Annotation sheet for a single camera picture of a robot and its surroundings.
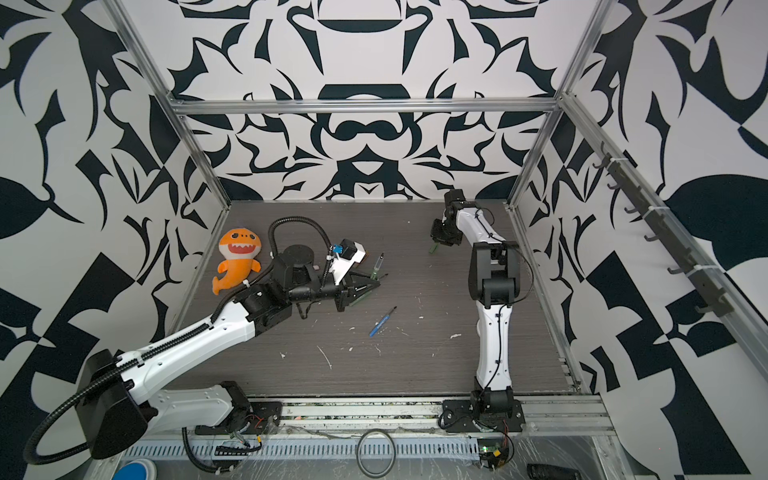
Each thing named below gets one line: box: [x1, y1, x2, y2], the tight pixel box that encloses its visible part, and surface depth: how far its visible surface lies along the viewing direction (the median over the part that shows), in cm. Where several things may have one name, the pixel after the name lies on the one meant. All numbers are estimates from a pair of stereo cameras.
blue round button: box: [112, 462, 148, 480], surface depth 68 cm
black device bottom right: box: [527, 463, 586, 480], surface depth 69 cm
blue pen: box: [368, 306, 398, 338], surface depth 91 cm
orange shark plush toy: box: [212, 228, 262, 296], surface depth 98 cm
